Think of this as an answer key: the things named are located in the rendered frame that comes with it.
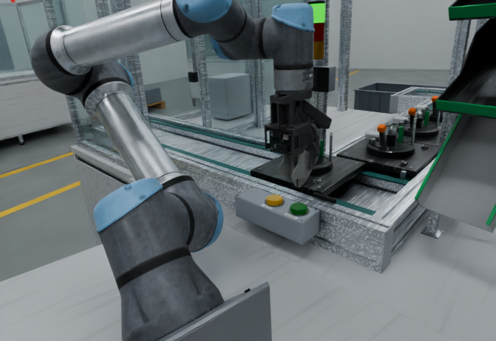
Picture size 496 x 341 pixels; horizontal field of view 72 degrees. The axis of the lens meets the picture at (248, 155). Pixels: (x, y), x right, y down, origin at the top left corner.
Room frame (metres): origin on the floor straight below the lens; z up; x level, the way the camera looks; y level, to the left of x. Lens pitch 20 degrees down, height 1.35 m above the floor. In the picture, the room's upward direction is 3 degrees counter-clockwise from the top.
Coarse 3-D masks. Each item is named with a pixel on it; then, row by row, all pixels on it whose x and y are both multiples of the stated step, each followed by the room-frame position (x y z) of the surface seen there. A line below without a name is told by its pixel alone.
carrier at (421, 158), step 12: (372, 132) 1.14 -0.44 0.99; (360, 144) 1.08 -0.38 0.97; (372, 144) 1.02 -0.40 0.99; (396, 144) 1.00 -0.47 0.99; (408, 144) 1.00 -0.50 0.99; (420, 144) 1.04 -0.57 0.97; (348, 156) 0.97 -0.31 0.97; (360, 156) 0.96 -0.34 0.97; (372, 156) 0.96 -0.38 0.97; (384, 156) 0.94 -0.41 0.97; (396, 156) 0.93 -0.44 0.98; (408, 156) 0.94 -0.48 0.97; (420, 156) 0.93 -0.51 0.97; (432, 156) 0.93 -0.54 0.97; (384, 168) 0.89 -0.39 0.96; (396, 168) 0.87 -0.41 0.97; (408, 168) 0.85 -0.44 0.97; (420, 168) 0.85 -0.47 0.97
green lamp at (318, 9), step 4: (312, 4) 1.02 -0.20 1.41; (316, 4) 1.01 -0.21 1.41; (320, 4) 1.01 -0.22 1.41; (324, 4) 1.02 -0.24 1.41; (316, 8) 1.01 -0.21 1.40; (320, 8) 1.01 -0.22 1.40; (324, 8) 1.02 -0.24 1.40; (316, 12) 1.01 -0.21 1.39; (320, 12) 1.01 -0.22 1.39; (324, 12) 1.02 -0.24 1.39; (316, 16) 1.01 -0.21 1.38; (320, 16) 1.01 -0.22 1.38; (324, 16) 1.02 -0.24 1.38; (316, 20) 1.01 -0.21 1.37; (320, 20) 1.01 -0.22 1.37; (324, 20) 1.02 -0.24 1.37
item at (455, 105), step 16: (480, 32) 0.70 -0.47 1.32; (480, 48) 0.71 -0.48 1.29; (464, 64) 0.67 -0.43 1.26; (480, 64) 0.71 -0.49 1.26; (464, 80) 0.68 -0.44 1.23; (480, 80) 0.66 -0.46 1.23; (448, 96) 0.65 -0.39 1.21; (464, 96) 0.63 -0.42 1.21; (480, 96) 0.62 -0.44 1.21; (464, 112) 0.59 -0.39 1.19; (480, 112) 0.57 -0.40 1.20
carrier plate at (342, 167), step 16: (272, 160) 0.98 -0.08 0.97; (336, 160) 0.94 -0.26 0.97; (352, 160) 0.94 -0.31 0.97; (256, 176) 0.89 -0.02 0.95; (272, 176) 0.85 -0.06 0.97; (288, 176) 0.85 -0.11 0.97; (320, 176) 0.83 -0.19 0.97; (336, 176) 0.83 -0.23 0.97; (352, 176) 0.86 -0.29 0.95; (304, 192) 0.78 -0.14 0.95; (320, 192) 0.75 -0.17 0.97
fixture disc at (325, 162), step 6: (318, 156) 0.93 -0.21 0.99; (324, 156) 0.93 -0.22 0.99; (318, 162) 0.89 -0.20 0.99; (324, 162) 0.88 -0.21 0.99; (330, 162) 0.88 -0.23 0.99; (318, 168) 0.85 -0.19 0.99; (324, 168) 0.85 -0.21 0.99; (330, 168) 0.87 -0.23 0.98; (312, 174) 0.84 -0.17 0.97; (318, 174) 0.84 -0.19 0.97
